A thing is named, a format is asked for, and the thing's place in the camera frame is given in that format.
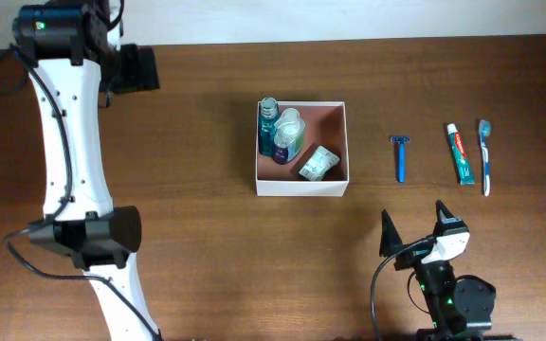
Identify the blue disposable razor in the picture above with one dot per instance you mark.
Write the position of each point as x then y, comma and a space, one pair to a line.
400, 142

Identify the blue white toothbrush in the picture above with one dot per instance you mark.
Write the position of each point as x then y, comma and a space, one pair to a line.
484, 131

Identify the teal mouthwash bottle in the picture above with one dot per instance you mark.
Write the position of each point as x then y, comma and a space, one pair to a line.
269, 114

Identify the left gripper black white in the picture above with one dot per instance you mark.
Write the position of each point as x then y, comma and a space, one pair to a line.
136, 80

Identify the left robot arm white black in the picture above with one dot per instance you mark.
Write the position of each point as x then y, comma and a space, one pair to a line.
76, 61

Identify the green red toothpaste tube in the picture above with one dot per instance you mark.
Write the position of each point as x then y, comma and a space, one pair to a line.
464, 171

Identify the dark blue pump bottle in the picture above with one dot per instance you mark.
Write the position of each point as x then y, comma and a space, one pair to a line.
289, 136

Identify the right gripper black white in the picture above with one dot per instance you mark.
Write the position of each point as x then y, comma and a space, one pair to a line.
391, 239

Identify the green white soap packet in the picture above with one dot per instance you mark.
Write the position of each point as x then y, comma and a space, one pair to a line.
318, 164

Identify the white open cardboard box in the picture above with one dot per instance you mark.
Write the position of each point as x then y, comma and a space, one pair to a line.
326, 126

